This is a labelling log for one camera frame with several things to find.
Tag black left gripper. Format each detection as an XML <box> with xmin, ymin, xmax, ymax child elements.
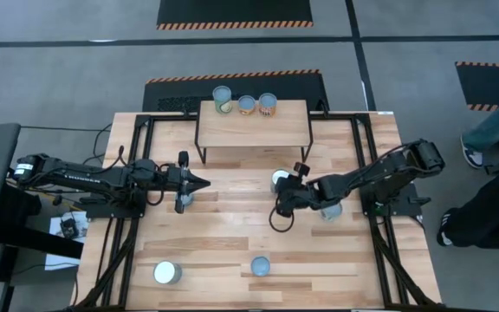
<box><xmin>164</xmin><ymin>150</ymin><xmax>212</xmax><ymax>215</ymax></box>

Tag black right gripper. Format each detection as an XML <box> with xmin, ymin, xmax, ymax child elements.
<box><xmin>275</xmin><ymin>162</ymin><xmax>321</xmax><ymax>218</ymax></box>

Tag silver tin can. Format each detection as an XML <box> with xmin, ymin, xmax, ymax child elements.
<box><xmin>320</xmin><ymin>199</ymin><xmax>344</xmax><ymax>222</ymax></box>
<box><xmin>269</xmin><ymin>168</ymin><xmax>293</xmax><ymax>194</ymax></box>
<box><xmin>174</xmin><ymin>190</ymin><xmax>195</xmax><ymax>208</ymax></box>

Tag green labelled tall can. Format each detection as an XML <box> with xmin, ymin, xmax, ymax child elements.
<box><xmin>212</xmin><ymin>85</ymin><xmax>234</xmax><ymax>115</ymax></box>

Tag short small can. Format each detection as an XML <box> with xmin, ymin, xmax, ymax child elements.
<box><xmin>237</xmin><ymin>94</ymin><xmax>257</xmax><ymax>117</ymax></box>

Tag cherries labelled teal can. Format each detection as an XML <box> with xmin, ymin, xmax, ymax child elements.
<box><xmin>152</xmin><ymin>259</ymin><xmax>184</xmax><ymax>286</ymax></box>

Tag wooden shelf black legs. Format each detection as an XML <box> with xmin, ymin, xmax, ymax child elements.
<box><xmin>193</xmin><ymin>99</ymin><xmax>315</xmax><ymax>166</ymax></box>

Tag black perforated computer case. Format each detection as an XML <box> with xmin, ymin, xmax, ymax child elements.
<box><xmin>156</xmin><ymin>94</ymin><xmax>203</xmax><ymax>114</ymax></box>

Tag black mat hazard stripes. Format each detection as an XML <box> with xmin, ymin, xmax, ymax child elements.
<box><xmin>156</xmin><ymin>0</ymin><xmax>314</xmax><ymax>31</ymax></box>
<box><xmin>141</xmin><ymin>68</ymin><xmax>331</xmax><ymax>114</ymax></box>
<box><xmin>454</xmin><ymin>61</ymin><xmax>499</xmax><ymax>113</ymax></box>

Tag small black device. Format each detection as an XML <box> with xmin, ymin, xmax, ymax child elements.
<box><xmin>60</xmin><ymin>218</ymin><xmax>79</xmax><ymax>238</ymax></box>

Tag white paper sheet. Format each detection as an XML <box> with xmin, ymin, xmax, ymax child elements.
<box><xmin>44</xmin><ymin>211</ymin><xmax>90</xmax><ymax>272</ymax></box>

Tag person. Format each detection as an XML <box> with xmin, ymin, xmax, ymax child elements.
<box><xmin>460</xmin><ymin>97</ymin><xmax>499</xmax><ymax>171</ymax></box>
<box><xmin>436</xmin><ymin>151</ymin><xmax>499</xmax><ymax>261</ymax></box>

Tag black cable loop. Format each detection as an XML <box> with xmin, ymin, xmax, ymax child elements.
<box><xmin>268</xmin><ymin>203</ymin><xmax>296</xmax><ymax>233</ymax></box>

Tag black table frame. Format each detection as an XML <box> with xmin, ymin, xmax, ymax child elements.
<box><xmin>71</xmin><ymin>111</ymin><xmax>445</xmax><ymax>312</ymax></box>

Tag black floor cable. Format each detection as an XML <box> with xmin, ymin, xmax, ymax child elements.
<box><xmin>18</xmin><ymin>123</ymin><xmax>114</xmax><ymax>166</ymax></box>

